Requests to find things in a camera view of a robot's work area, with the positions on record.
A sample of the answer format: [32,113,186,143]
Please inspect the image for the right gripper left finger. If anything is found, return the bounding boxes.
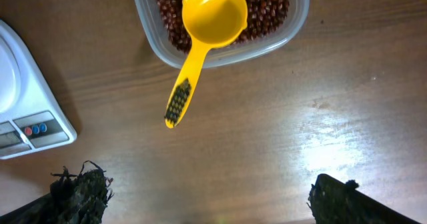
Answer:
[1,161,113,224]

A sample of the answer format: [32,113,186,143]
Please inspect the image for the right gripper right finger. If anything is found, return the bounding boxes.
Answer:
[307,173,419,224]

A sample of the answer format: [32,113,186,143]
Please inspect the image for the yellow measuring scoop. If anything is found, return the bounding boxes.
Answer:
[164,0,248,129]

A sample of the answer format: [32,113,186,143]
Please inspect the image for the white digital kitchen scale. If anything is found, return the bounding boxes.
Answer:
[1,21,77,159]

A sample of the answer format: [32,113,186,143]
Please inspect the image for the clear plastic container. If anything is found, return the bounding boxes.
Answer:
[135,0,310,69]

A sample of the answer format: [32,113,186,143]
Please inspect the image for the red beans in container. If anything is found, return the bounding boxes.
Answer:
[156,0,290,54]

